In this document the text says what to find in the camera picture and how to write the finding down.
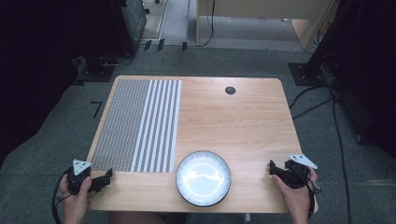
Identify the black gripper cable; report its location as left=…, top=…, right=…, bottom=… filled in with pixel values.
left=51, top=168, right=75, bottom=224
left=305, top=174, right=324, bottom=219

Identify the grey striped placemat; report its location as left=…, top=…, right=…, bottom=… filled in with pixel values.
left=91, top=78, right=183, bottom=174

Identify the person's left hand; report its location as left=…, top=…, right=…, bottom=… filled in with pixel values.
left=59, top=175, right=93, bottom=216

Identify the dark green cabinet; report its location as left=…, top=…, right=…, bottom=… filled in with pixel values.
left=120, top=0, right=148, bottom=56

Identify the short black floor cable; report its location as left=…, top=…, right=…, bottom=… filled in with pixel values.
left=289, top=85, right=334, bottom=121

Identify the person's right hand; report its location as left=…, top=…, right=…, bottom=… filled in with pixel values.
left=271, top=167, right=319, bottom=217

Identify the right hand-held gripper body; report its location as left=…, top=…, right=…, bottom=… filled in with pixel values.
left=279, top=153, right=319, bottom=189

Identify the light wooden desk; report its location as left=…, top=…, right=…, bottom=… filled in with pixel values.
left=195, top=0, right=341, bottom=51

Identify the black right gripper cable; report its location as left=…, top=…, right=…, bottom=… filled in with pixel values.
left=305, top=174, right=324, bottom=219

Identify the black stand base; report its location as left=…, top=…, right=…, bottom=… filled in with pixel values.
left=73, top=55, right=117, bottom=86
left=288, top=62, right=330, bottom=87

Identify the long black floor cable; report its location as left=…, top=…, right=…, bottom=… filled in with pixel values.
left=330, top=90, right=353, bottom=224

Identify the white plate with dark rim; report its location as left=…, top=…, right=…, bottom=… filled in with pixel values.
left=175, top=150, right=233, bottom=208

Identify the grey floor cable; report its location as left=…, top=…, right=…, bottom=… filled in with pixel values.
left=99, top=43, right=148, bottom=68

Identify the black hanging cable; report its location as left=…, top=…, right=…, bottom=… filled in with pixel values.
left=197, top=0, right=217, bottom=49

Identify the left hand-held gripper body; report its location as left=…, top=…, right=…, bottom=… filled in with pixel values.
left=66, top=158, right=93, bottom=196

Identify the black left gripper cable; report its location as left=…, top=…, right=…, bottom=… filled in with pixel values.
left=51, top=168, right=75, bottom=224

